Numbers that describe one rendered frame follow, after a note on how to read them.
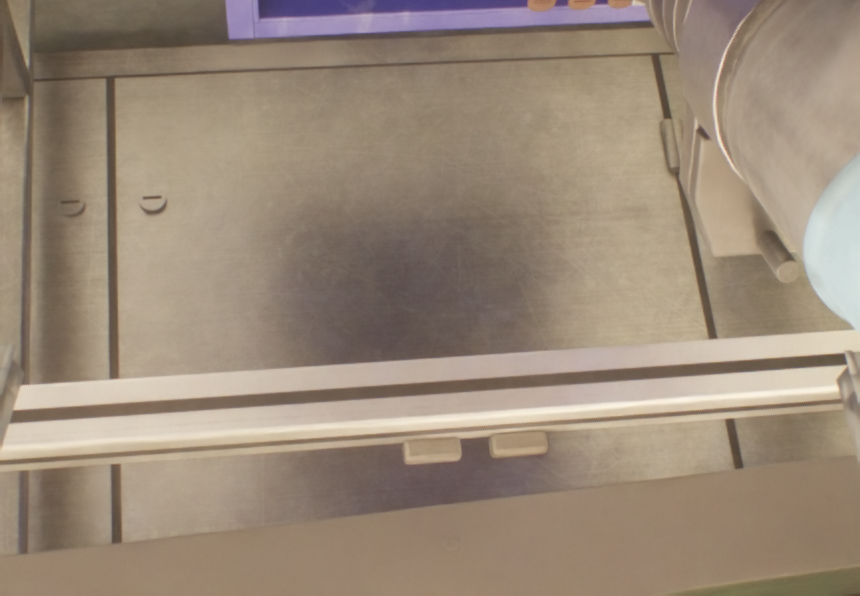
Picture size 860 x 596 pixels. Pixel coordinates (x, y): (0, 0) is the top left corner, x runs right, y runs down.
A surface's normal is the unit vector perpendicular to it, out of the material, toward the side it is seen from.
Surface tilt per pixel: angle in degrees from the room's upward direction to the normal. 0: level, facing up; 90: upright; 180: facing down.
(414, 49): 90
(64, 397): 90
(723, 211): 35
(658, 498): 90
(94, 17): 0
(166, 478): 90
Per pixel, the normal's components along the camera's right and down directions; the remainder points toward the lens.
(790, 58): -0.82, -0.44
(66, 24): 0.11, 0.90
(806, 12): -0.59, -0.66
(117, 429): 0.08, -0.43
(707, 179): 0.13, 0.49
